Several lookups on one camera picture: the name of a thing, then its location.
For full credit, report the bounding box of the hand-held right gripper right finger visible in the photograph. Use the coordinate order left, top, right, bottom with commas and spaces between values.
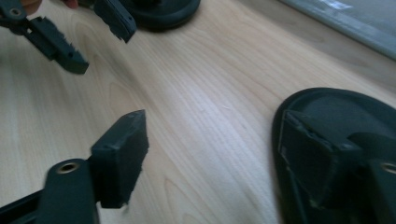
277, 108, 372, 210

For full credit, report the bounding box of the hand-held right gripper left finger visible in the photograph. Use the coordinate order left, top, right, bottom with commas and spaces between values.
89, 108, 150, 210

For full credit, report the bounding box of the metal shoe rack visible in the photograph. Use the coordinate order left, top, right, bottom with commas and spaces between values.
276, 0, 396, 61

